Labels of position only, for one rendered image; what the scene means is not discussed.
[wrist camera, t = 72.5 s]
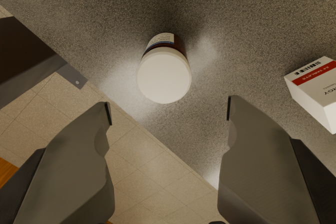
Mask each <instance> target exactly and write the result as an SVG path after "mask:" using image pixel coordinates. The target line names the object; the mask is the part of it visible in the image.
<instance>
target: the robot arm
mask: <svg viewBox="0 0 336 224"><path fill-rule="evenodd" d="M226 120H227V121H229V131H228V142H227V144H228V146H229V148H230V149H229V150H228V151H227V152H226V153H224V154H223V156H222V159H221V166H220V172H219V183H218V197H217V209H218V212H219V213H220V215H221V216H222V217H223V218H224V219H225V220H226V221H227V222H228V223H229V224H336V177H335V176H334V175H333V174H332V173H331V172H330V171H329V170H328V169H327V167H326V166H325V165H324V164H323V163H322V162H321V161H320V160H319V159H318V158H317V157H316V156H315V155H314V154H313V152H312V151H311V150H310V149H309V148H308V147H307V146H306V145H305V144H304V143H303V142H302V141H301V140H300V139H293V138H292V137H291V136H290V135H289V134H288V133H287V132H286V131H285V130H284V129H283V128H282V127H281V126H280V125H279V124H278V123H277V122H276V121H274V120H273V119H272V118H271V117H269V116H268V115H267V114H265V113H264V112H262V111H261V110H259V109H258V108H256V107H255V106H253V105H252V104H251V103H249V102H248V101H246V100H245V99H243V98H242V97H240V96H239V95H232V96H231V95H229V96H228V103H227V116H226ZM110 126H112V113H111V106H110V103H109V102H107V101H106V102H103V101H100V102H97V103H96V104H95V105H93V106H92V107H91V108H89V109H88V110H87V111H85V112H84V113H83V114H81V115H80V116H78V117H77V118H76V119H74V120H73V121H72V122H70V123H69V124H68V125H67V126H65V127H64V128H63V129H62V130H61V131H60V132H59V133H58V134H57V135H56V136H55V137H54V138H53V139H52V140H51V141H50V142H49V144H48V145H47V146H46V147H45V148H40V149H37V150H36V151H35V152H34V153H33V154H32V155H31V156H30V157H29V158H28V159H27V160H26V161H25V163H24V164H23V165H22V166H21V167H20V168H19V169H18V170H17V171H16V172H15V173H14V174H13V175H12V177H11V178H10V179H9V180H8V181H7V182H6V183H5V184H4V185H3V186H2V187H1V188H0V224H108V223H105V222H107V221H108V220H109V219H110V218H111V216H112V215H113V213H114V211H115V194H114V186H113V183H112V179H111V176H110V172H109V169H108V165H107V162H106V159H105V155H106V153H107V152H108V150H109V148H110V146H109V142H108V139H107V135H106V133H107V130H108V129H109V127H110Z"/></svg>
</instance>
